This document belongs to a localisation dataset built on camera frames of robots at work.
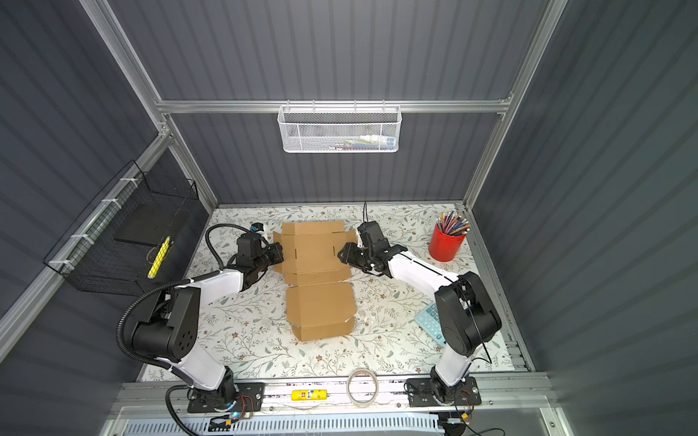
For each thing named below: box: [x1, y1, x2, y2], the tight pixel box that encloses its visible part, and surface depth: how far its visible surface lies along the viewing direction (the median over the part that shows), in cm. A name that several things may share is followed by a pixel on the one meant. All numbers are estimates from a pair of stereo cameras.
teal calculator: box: [414, 301, 447, 347], surface depth 88 cm
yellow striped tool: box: [147, 236, 171, 279], surface depth 71 cm
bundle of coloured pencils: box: [435, 210, 471, 237], surface depth 98 cm
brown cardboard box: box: [272, 220, 358, 342], surface depth 95 cm
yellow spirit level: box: [290, 388, 329, 402], surface depth 74 cm
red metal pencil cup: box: [428, 223, 467, 263], surface depth 99 cm
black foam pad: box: [113, 203, 190, 246], surface depth 77 cm
